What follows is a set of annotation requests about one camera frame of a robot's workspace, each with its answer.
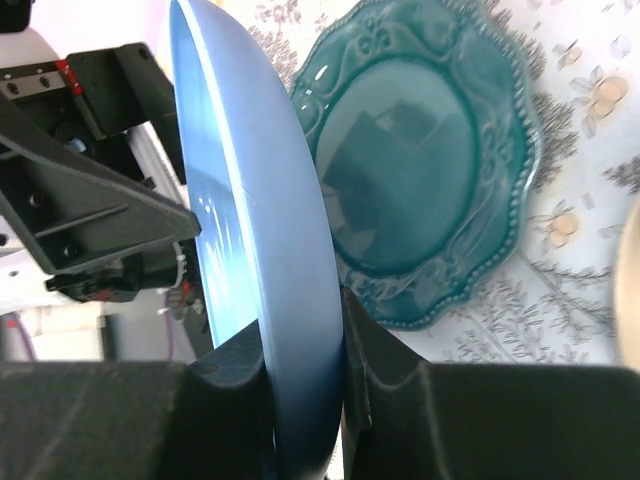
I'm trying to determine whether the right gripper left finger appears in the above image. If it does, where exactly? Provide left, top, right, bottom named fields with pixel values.
left=1, top=324, right=275, bottom=479

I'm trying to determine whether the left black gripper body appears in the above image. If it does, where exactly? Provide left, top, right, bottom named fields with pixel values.
left=0, top=42, right=206, bottom=321

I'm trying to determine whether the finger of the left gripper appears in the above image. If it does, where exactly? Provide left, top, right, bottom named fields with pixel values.
left=1, top=99, right=201, bottom=275

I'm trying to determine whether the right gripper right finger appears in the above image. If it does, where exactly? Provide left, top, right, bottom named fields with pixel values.
left=341, top=289, right=639, bottom=479

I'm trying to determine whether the light blue plate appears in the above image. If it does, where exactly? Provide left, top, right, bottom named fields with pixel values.
left=169, top=1, right=344, bottom=479

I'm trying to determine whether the dark teal scalloped plate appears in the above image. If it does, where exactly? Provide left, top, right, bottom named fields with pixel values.
left=291, top=1, right=543, bottom=330

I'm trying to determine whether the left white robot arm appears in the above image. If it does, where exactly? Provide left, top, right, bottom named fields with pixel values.
left=1, top=1, right=211, bottom=361

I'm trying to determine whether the floral patterned table mat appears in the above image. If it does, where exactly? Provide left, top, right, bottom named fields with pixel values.
left=228, top=1, right=639, bottom=364

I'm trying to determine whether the cream and green floral plate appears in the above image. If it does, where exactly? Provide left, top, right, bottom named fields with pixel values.
left=613, top=198, right=640, bottom=372

